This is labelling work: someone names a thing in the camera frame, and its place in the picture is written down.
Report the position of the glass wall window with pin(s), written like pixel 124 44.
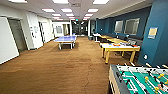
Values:
pixel 132 26
pixel 118 26

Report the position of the small white table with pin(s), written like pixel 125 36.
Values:
pixel 96 35

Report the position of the blue ping pong table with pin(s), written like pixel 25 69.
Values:
pixel 65 39

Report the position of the dark grey doorway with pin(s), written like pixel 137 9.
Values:
pixel 19 33

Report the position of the green foosball table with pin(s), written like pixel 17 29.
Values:
pixel 140 81

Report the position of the square ceiling light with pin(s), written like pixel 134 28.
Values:
pixel 66 10
pixel 48 10
pixel 60 1
pixel 69 15
pixel 17 1
pixel 88 15
pixel 92 10
pixel 56 15
pixel 100 1

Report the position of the dark grey bin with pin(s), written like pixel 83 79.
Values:
pixel 90 38

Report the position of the white double door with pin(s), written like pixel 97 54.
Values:
pixel 8 40

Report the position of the white wall notice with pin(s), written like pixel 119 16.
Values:
pixel 36 29

